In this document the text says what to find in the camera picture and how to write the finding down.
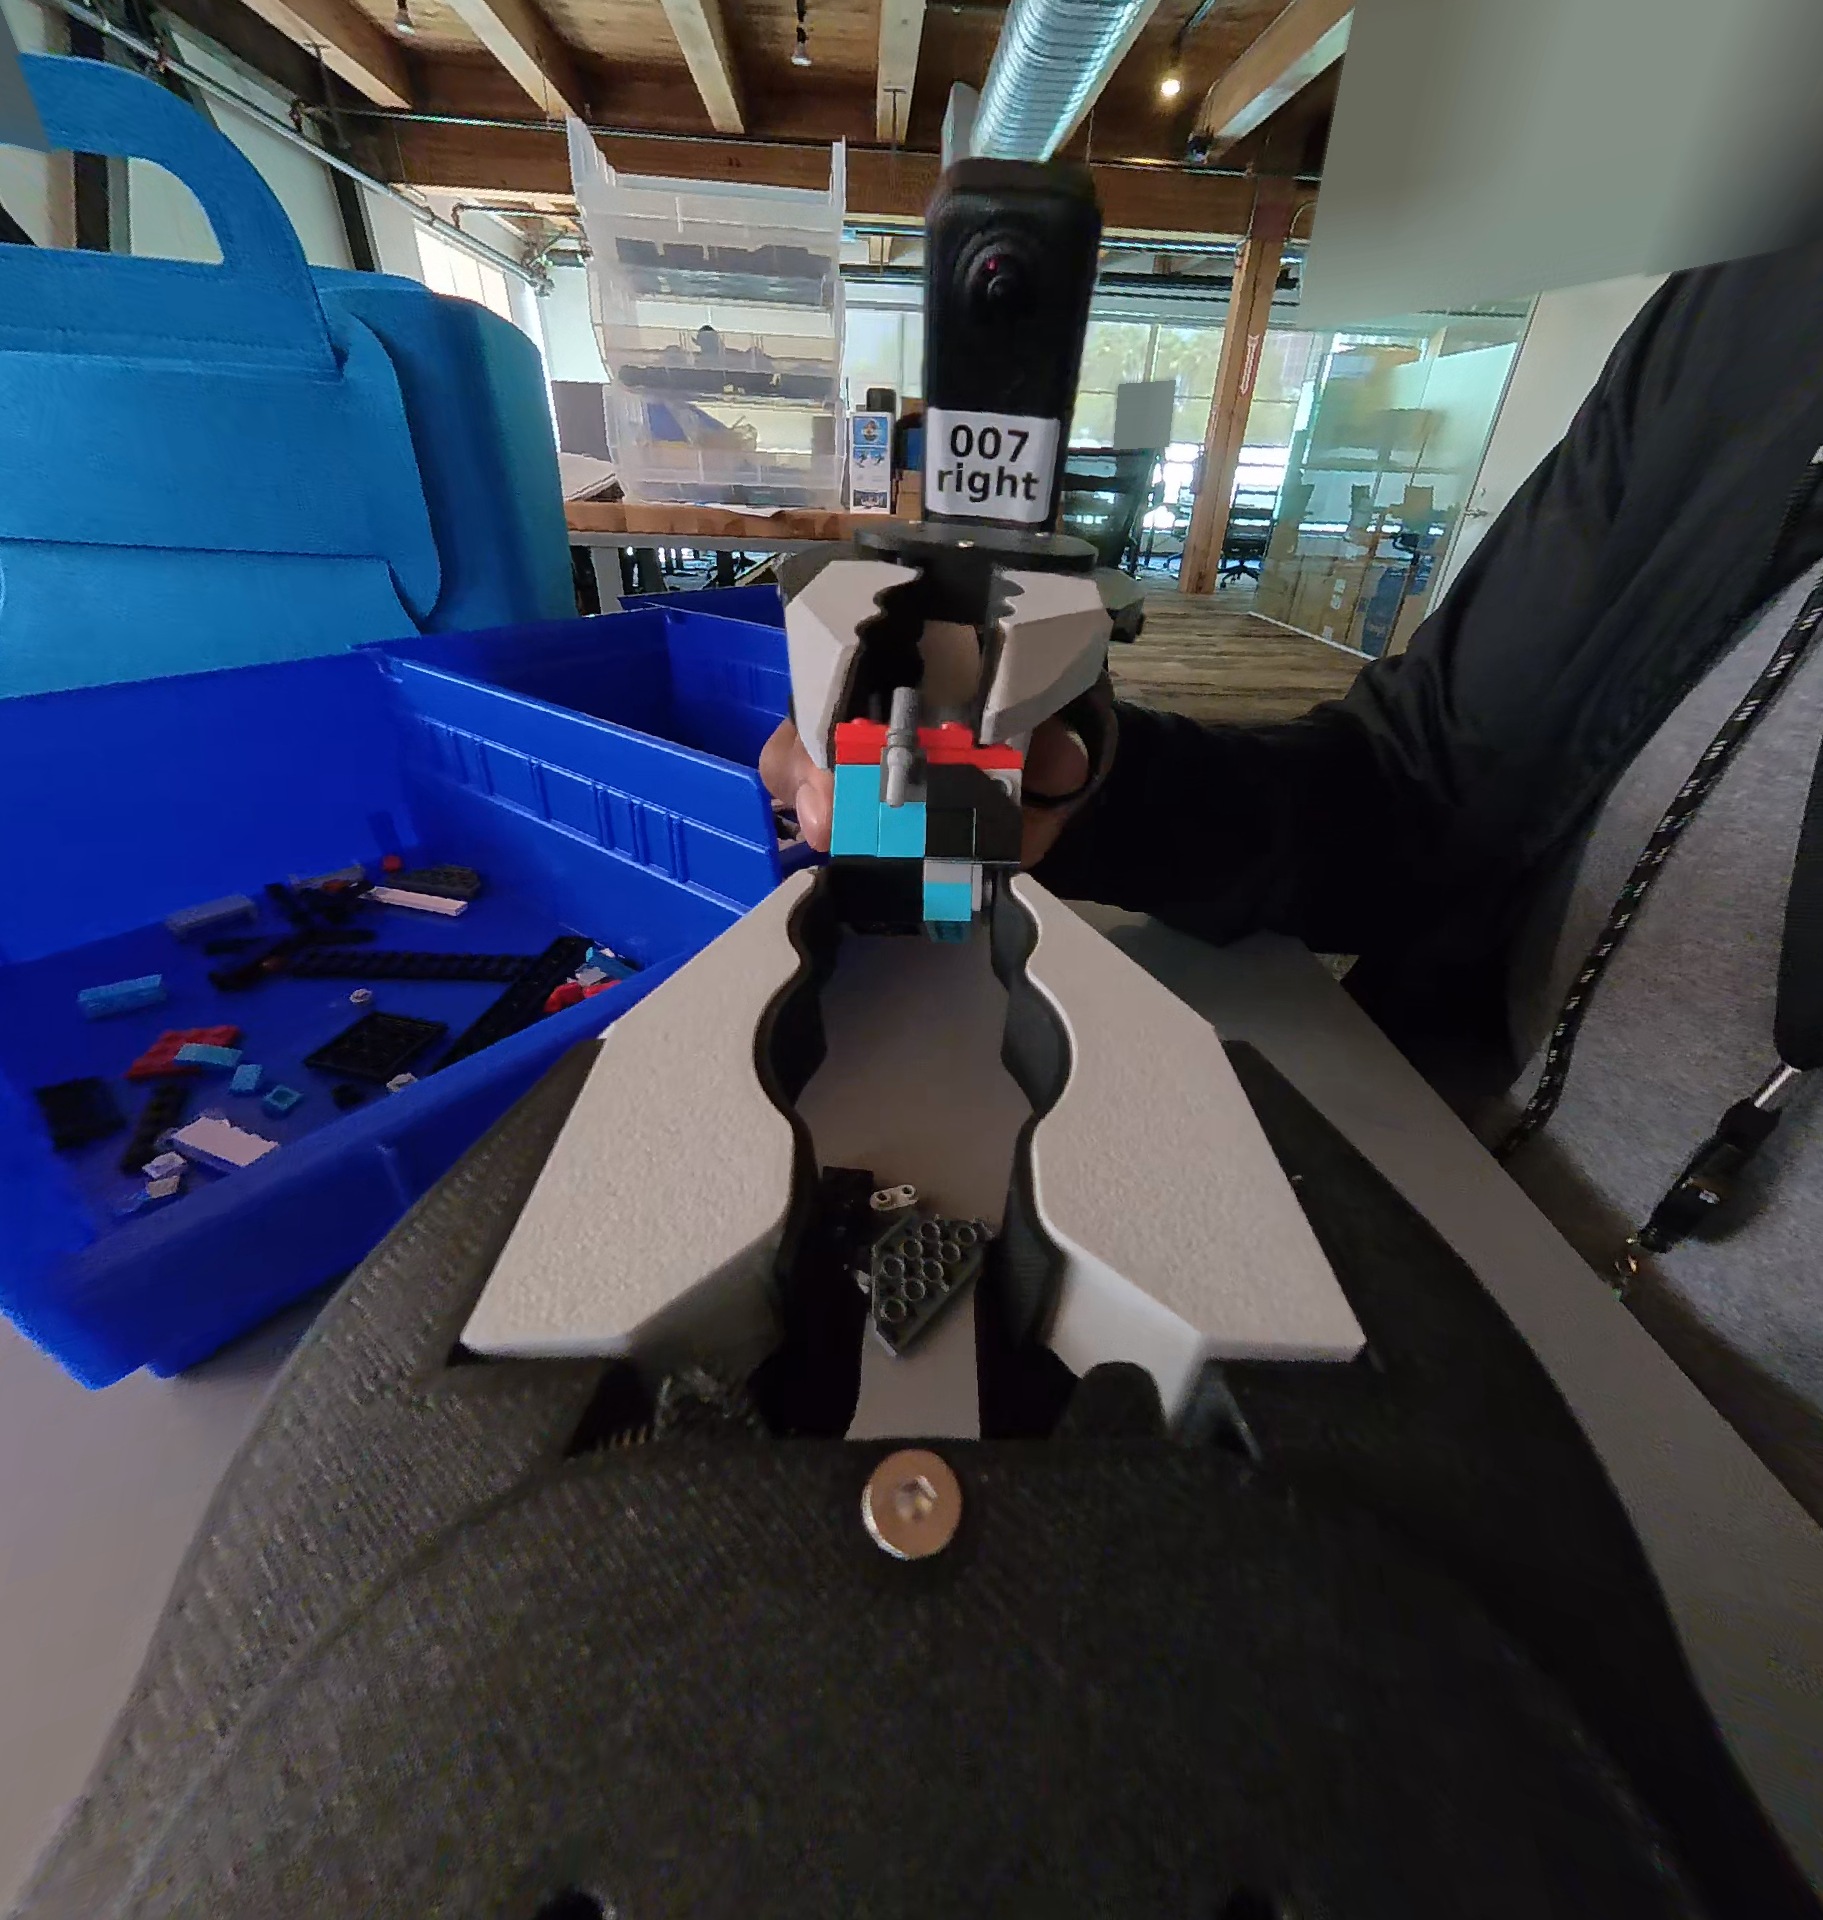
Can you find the small picture card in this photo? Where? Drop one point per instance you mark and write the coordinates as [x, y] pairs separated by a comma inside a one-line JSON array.
[[869, 463]]

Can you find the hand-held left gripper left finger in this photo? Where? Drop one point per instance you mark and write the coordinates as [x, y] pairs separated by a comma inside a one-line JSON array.
[[627, 1202]]

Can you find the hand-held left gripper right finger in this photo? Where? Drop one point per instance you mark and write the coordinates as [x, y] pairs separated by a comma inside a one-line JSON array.
[[1193, 1202]]

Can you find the grey sweatshirt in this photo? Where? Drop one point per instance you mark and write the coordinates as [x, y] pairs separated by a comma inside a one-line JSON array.
[[1722, 1048]]

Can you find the black office chair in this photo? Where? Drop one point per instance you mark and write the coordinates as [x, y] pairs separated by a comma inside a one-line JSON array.
[[1115, 494]]

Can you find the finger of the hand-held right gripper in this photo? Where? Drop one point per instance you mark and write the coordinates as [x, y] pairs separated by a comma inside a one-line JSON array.
[[823, 632], [1054, 660]]

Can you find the teal and black brick assembly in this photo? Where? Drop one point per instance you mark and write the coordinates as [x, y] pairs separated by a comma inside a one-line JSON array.
[[926, 840]]

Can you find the person's right hand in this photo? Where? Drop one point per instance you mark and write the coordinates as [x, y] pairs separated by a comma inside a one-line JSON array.
[[1068, 763]]

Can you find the dark grey wedge plate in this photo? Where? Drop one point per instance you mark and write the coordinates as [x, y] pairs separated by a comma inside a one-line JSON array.
[[926, 1266]]

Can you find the grey desk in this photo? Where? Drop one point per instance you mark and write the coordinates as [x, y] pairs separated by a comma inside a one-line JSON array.
[[41, 1498]]

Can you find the person's right forearm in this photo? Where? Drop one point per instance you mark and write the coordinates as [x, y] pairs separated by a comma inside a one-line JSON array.
[[1273, 840]]

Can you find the pile of mixed toy bricks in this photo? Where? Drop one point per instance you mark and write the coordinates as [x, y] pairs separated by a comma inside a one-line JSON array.
[[326, 1020]]

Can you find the blue plastic bin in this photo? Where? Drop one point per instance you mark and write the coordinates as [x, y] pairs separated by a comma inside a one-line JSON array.
[[716, 600], [627, 673], [101, 779]]

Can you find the grey toy axle pin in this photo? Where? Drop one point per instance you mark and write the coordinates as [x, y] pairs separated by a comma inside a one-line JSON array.
[[899, 750]]

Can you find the silver ventilation duct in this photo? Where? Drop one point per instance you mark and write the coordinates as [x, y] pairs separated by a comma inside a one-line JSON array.
[[1060, 59]]

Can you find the clear plastic drawer stack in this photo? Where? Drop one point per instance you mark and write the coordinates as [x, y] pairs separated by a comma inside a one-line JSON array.
[[709, 298]]

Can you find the black brick plate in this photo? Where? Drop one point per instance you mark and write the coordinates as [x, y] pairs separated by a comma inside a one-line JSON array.
[[843, 1208]]

